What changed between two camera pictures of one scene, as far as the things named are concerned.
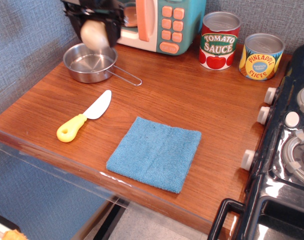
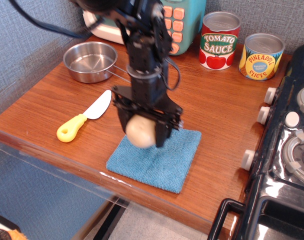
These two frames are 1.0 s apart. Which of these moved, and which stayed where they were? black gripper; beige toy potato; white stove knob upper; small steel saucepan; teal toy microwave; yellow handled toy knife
Moved: beige toy potato; black gripper
Stayed: teal toy microwave; small steel saucepan; yellow handled toy knife; white stove knob upper
